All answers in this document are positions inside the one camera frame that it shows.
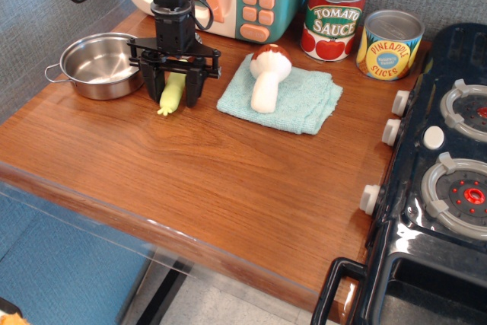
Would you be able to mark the orange object at corner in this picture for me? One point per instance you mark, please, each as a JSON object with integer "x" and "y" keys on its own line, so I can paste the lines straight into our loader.
{"x": 11, "y": 314}

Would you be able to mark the small steel pot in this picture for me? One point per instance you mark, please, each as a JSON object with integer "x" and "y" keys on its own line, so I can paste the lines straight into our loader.
{"x": 98, "y": 66}

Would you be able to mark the spoon with yellow-green handle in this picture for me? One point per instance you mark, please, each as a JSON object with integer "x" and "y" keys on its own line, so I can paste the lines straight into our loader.
{"x": 172, "y": 93}

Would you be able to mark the tomato sauce can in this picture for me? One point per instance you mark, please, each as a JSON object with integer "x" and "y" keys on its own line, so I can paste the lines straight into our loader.
{"x": 330, "y": 27}

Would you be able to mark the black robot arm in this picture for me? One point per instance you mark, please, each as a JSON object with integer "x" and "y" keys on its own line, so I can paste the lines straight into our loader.
{"x": 175, "y": 9}

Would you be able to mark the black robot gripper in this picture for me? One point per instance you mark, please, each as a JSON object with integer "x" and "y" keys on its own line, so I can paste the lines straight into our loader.
{"x": 174, "y": 49}

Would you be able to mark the plush white mushroom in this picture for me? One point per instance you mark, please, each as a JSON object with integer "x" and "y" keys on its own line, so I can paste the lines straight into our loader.
{"x": 270, "y": 65}

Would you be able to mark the black toy stove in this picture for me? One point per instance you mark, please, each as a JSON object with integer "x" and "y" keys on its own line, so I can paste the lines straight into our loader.
{"x": 426, "y": 247}

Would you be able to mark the pineapple slices can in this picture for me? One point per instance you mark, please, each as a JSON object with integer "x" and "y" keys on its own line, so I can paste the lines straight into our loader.
{"x": 389, "y": 43}

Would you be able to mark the light blue folded cloth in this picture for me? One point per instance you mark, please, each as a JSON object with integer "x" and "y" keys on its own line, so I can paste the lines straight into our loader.
{"x": 305, "y": 100}

